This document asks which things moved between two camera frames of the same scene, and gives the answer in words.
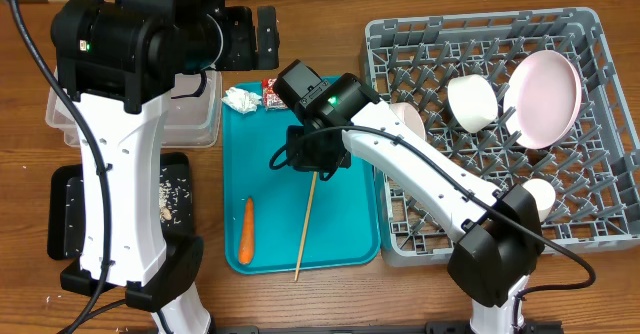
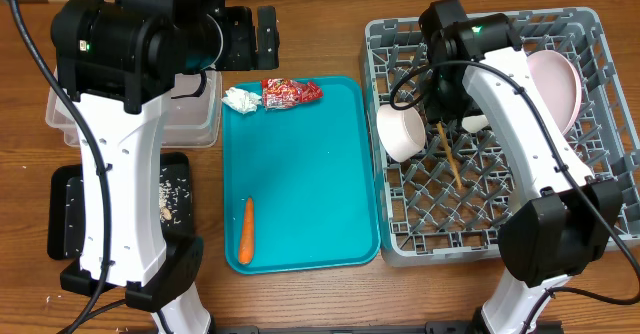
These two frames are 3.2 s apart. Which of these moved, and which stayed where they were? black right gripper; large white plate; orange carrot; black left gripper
Moved: black right gripper
Stayed: orange carrot; large white plate; black left gripper
